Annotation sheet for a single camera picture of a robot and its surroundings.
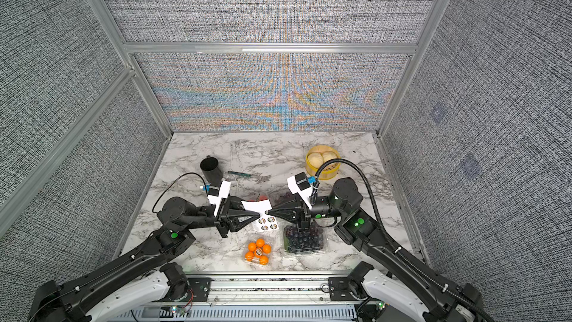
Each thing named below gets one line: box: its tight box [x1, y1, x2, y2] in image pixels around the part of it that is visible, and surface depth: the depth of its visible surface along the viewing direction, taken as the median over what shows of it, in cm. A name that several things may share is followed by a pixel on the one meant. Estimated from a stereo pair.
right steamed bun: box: [321, 150, 339, 164], surface depth 105 cm
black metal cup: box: [199, 155, 223, 186], surface depth 99 cm
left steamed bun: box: [307, 152, 324, 169], surface depth 103 cm
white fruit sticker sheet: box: [241, 199, 281, 233], surface depth 58 cm
